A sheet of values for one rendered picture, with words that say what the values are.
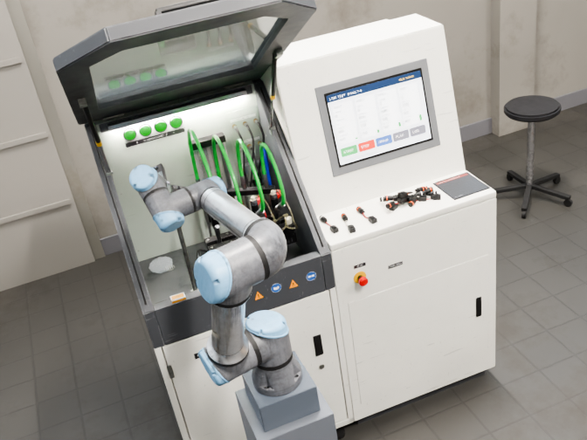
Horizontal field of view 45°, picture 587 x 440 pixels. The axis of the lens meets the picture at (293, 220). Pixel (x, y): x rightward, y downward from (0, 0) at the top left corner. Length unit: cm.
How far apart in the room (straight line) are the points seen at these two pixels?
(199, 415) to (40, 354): 152
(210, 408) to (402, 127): 131
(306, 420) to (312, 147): 104
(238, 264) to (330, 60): 125
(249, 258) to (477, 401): 188
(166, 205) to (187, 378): 92
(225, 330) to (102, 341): 227
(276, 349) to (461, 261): 111
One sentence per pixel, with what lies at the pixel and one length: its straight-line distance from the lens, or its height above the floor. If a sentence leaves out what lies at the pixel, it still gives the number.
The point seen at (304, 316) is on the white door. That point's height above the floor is 71.
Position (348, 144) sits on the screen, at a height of 121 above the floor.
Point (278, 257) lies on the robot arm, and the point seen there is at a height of 146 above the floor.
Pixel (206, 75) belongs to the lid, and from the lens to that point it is 258.
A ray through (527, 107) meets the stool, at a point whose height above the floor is 63.
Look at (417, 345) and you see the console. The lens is 302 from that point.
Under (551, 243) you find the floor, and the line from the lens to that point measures 429.
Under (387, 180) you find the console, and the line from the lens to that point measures 282.
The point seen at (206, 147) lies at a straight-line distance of 279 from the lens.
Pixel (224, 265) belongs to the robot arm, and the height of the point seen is 150.
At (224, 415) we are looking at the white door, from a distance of 285.
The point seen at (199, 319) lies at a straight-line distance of 254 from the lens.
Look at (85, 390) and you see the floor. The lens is 377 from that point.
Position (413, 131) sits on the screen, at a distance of 283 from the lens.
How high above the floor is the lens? 238
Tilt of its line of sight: 31 degrees down
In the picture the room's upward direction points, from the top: 9 degrees counter-clockwise
